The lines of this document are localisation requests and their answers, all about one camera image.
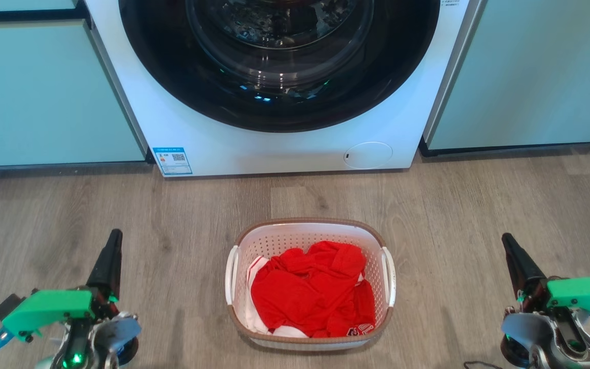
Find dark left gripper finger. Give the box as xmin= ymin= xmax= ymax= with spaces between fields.
xmin=107 ymin=229 xmax=123 ymax=304
xmin=86 ymin=229 xmax=116 ymax=303

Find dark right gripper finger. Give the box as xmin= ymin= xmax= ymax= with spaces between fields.
xmin=509 ymin=233 xmax=548 ymax=302
xmin=501 ymin=233 xmax=531 ymax=302

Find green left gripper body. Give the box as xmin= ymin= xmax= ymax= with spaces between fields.
xmin=2 ymin=287 xmax=120 ymax=343

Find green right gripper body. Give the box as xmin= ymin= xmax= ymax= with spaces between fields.
xmin=516 ymin=276 xmax=590 ymax=330

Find white laundry basket brown rim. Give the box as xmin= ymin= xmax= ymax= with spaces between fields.
xmin=225 ymin=218 xmax=397 ymax=352

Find blue energy label sticker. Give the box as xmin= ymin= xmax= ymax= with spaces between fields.
xmin=152 ymin=147 xmax=193 ymax=176

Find white garment red trim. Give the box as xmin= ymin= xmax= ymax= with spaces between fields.
xmin=246 ymin=255 xmax=310 ymax=339

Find pale green cabinet wide door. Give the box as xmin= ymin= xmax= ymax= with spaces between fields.
xmin=0 ymin=0 xmax=147 ymax=169

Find round white filter cover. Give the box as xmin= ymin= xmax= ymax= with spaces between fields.
xmin=343 ymin=141 xmax=394 ymax=170

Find pale green cabinet tall door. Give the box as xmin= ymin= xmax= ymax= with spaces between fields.
xmin=422 ymin=0 xmax=590 ymax=152

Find white front-load washing machine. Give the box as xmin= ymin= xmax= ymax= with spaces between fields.
xmin=85 ymin=0 xmax=480 ymax=178

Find black round washer door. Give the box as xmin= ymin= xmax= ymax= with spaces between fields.
xmin=118 ymin=0 xmax=441 ymax=133

